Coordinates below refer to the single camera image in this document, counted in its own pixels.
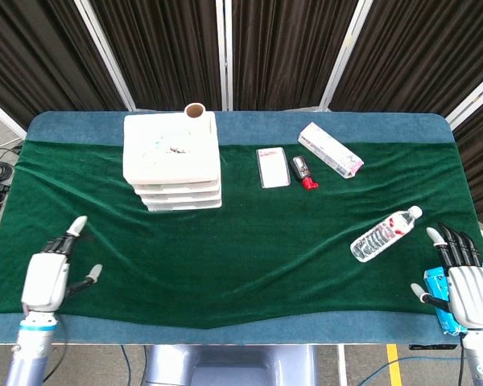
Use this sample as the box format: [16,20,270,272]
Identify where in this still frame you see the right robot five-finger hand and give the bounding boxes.
[410,221,483,331]

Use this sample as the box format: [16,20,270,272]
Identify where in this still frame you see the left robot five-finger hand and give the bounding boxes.
[20,215,104,318]

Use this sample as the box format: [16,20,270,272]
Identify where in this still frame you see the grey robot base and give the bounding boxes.
[142,344,319,386]

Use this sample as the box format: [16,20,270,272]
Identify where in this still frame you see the white drawer organizer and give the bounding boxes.
[122,111,223,213]

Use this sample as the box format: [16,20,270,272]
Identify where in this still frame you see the blue carton pack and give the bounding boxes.
[422,263,483,335]

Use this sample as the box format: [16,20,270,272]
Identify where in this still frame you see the black table control box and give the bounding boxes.
[409,343,459,351]

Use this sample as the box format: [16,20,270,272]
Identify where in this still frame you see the clear plastic water bottle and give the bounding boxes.
[349,205,423,264]

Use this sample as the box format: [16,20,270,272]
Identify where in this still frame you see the white table leg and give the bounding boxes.
[336,344,348,386]

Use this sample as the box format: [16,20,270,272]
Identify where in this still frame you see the green velvet cloth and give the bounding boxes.
[0,138,483,330]

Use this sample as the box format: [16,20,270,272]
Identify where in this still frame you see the long white carton box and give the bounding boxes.
[297,121,365,179]

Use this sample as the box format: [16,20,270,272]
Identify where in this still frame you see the black stamp with red cap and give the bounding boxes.
[288,155,320,191]

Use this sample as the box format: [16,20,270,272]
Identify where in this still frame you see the paper roll with cardboard core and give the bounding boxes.
[184,102,218,134]

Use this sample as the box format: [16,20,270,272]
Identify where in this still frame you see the blue table cover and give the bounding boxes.
[0,110,464,347]

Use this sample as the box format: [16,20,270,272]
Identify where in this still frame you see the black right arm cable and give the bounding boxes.
[457,333,467,386]

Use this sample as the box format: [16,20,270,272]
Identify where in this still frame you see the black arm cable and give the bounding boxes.
[42,315,69,383]
[457,333,467,386]

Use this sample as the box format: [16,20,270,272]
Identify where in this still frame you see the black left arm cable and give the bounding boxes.
[42,315,69,383]

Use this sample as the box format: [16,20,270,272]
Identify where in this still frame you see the blue floor cable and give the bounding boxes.
[357,353,468,386]

